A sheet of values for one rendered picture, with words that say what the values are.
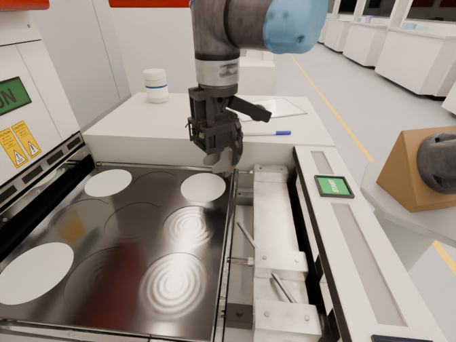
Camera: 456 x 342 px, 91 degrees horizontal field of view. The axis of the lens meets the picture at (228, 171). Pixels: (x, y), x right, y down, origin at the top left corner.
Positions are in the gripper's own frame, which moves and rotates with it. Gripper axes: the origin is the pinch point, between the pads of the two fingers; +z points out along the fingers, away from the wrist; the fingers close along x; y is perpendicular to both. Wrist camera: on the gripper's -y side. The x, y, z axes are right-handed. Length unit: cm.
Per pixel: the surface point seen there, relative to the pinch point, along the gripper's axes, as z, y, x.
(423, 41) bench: 14, -468, -119
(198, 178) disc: 1.4, 6.1, -3.3
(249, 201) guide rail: 8.0, -3.1, 4.7
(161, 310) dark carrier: 1.6, 24.2, 18.7
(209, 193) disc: 1.4, 6.8, 2.6
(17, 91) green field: -18.9, 31.6, -20.7
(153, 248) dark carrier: 1.5, 21.7, 9.0
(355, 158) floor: 92, -189, -46
